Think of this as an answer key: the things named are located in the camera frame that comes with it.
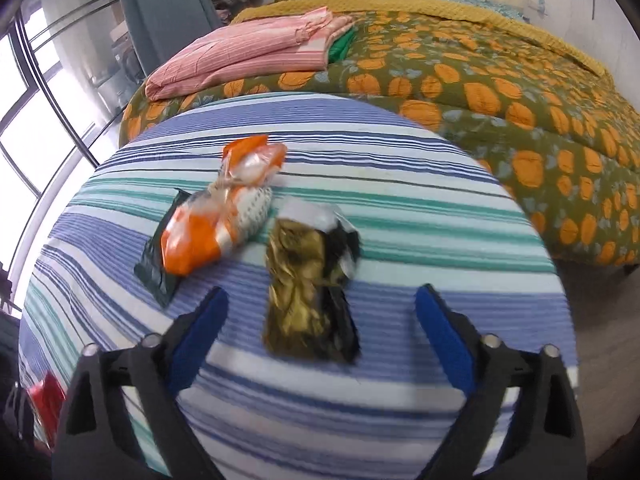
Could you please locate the dark green packet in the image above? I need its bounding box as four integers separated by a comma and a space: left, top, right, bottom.
134, 189, 186, 308

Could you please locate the shiny red wrapper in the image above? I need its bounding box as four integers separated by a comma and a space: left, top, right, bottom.
27, 371, 67, 450

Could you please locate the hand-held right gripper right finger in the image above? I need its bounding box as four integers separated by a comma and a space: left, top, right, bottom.
415, 284, 587, 480

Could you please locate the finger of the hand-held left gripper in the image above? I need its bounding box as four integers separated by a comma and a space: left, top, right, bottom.
2, 382, 36, 445

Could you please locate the blue green striped tablecloth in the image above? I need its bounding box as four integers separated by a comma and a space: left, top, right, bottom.
17, 92, 581, 480

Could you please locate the glass sliding door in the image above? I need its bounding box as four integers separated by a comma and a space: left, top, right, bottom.
25, 0, 132, 161

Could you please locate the mustard yellow blanket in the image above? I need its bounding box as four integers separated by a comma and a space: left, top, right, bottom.
230, 0, 613, 78

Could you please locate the dark window frame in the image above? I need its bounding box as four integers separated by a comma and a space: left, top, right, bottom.
0, 10, 101, 311

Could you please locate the gold and black wrapper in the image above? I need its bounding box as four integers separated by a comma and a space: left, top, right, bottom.
262, 202, 362, 365

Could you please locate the pink folded cloth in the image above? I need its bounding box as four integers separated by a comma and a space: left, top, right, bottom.
145, 6, 356, 102

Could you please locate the pumpkin print blanket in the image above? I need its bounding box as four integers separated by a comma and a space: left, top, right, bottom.
120, 10, 640, 268

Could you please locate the orange and white wrapper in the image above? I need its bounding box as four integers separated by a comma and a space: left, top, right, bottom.
160, 135, 288, 277

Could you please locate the green cloth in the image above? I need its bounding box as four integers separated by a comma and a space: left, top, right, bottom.
327, 27, 358, 63

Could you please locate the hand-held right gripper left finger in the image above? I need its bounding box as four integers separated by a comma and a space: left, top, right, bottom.
59, 286, 231, 480

